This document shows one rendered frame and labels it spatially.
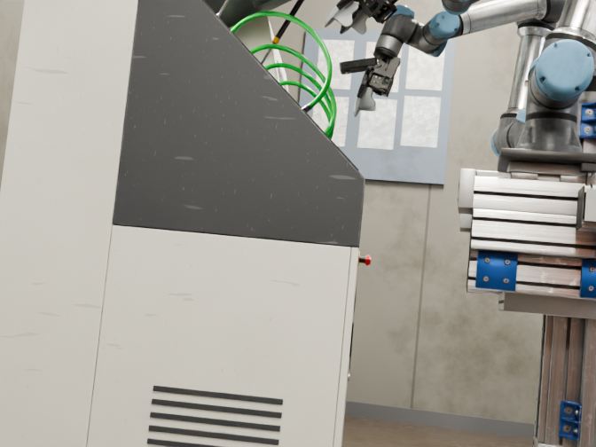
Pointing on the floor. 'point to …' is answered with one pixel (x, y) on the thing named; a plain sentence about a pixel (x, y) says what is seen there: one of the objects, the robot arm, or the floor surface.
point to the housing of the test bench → (59, 213)
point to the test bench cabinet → (222, 341)
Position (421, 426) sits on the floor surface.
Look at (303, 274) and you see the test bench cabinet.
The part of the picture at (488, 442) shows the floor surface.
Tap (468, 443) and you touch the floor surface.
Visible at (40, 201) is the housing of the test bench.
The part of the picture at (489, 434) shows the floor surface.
